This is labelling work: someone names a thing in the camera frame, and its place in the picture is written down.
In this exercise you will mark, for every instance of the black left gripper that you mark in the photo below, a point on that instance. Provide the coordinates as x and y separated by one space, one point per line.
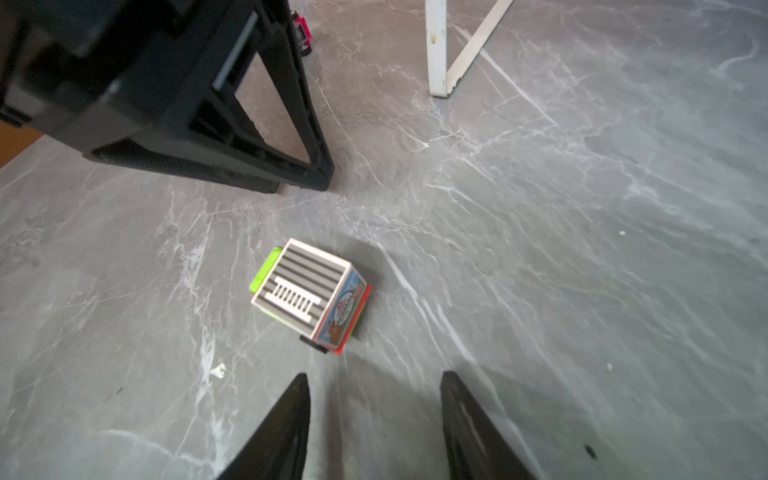
93 73

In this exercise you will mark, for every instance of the pink toy truck striped roof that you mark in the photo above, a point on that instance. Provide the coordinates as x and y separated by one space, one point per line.
302 33

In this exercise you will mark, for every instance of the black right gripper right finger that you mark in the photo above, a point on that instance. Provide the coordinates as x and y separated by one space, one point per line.
475 448

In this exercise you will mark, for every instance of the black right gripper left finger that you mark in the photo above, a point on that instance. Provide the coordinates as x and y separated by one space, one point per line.
278 448

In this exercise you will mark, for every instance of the green red toy truck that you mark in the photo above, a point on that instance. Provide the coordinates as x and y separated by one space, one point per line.
317 294

